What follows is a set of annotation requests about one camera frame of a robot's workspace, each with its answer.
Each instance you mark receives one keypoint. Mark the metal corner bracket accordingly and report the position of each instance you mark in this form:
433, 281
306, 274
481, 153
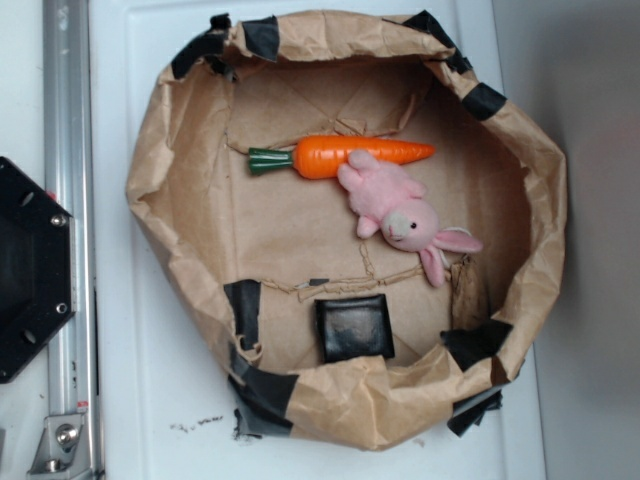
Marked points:
63, 450

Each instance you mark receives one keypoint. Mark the brown paper bag bin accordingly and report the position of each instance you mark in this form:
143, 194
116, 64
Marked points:
249, 255

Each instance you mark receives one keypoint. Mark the aluminium frame rail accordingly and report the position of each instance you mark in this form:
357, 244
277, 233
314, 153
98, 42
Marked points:
73, 377

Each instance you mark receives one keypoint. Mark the orange toy carrot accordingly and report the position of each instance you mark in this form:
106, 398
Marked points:
319, 156

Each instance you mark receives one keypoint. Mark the pink plush bunny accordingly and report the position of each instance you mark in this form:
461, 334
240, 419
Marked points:
389, 201

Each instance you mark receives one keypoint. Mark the black box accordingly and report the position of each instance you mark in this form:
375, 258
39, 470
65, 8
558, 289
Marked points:
354, 327

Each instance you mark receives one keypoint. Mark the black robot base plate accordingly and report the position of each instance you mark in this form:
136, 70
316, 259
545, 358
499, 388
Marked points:
36, 269

